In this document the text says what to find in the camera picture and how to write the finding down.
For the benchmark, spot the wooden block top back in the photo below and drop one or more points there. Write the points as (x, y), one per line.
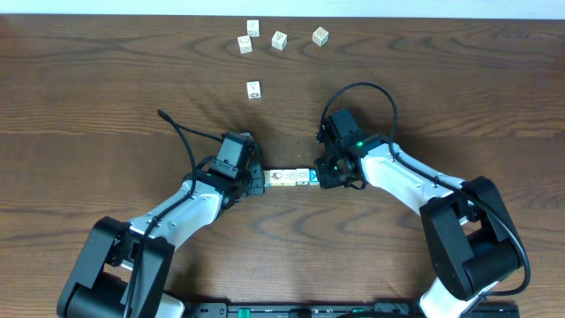
(253, 27)

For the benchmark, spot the wooden block red picture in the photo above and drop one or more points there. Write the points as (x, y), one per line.
(276, 178)

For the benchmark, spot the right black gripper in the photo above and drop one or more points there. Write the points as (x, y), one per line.
(326, 181)

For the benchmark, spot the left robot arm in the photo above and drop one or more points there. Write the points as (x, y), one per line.
(123, 266)

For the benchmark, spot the wooden block teal side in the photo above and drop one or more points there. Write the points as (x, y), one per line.
(302, 176)

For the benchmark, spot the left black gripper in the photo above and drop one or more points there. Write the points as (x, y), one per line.
(256, 180)

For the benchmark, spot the wooden block number three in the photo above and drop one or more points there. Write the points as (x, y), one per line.
(279, 40)

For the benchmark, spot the wooden block blue side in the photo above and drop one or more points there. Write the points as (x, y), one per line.
(267, 181)

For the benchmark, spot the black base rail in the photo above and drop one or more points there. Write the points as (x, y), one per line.
(379, 309)

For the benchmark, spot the blue top wooden block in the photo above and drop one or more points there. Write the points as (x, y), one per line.
(313, 179)

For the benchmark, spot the wooden block yellow side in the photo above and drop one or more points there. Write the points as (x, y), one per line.
(253, 89)

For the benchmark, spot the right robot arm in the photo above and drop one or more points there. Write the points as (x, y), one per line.
(472, 242)

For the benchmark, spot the wooden block red side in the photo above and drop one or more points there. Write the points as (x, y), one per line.
(245, 44)

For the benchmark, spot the wooden block far right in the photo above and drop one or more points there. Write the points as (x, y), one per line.
(320, 36)

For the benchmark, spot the plain cream wooden block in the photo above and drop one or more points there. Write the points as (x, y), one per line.
(289, 177)

